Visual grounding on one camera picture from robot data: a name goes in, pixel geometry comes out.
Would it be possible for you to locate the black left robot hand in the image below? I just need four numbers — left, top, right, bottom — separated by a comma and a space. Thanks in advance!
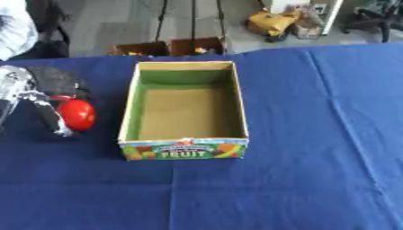
15, 66, 92, 138

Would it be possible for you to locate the red toy apple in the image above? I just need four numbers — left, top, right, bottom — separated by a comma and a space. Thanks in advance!
55, 98, 98, 132

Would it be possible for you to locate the brown cardboard box on floor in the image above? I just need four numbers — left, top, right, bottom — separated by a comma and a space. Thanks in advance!
107, 40, 170, 58
168, 36, 228, 58

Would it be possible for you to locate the cardboard box with green inside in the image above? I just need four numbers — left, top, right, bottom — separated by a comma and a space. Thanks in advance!
116, 60, 251, 162

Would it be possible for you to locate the small tan cardboard box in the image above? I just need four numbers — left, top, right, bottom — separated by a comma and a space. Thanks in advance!
291, 5, 327, 40

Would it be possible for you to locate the person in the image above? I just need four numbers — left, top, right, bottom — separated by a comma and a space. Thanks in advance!
0, 0, 41, 62

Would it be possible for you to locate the black tripod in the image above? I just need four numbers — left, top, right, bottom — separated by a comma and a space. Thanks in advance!
152, 0, 228, 43

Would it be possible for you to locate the yellow bag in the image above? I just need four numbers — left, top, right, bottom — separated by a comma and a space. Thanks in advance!
244, 9, 304, 43

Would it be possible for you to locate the black office chair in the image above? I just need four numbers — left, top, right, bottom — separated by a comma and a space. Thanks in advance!
340, 0, 403, 43

